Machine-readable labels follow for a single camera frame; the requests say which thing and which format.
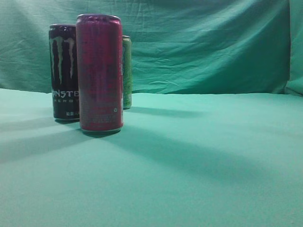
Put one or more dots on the green Monster Ultra Paradise can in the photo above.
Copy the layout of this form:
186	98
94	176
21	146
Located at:
127	72

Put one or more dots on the pink energy drink can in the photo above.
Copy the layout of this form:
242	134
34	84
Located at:
99	53

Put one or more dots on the green table cloth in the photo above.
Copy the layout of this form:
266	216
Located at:
179	161

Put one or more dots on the green fabric backdrop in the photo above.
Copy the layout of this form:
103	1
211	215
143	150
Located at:
179	46

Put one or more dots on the black Monster energy can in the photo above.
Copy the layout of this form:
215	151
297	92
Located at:
64	72

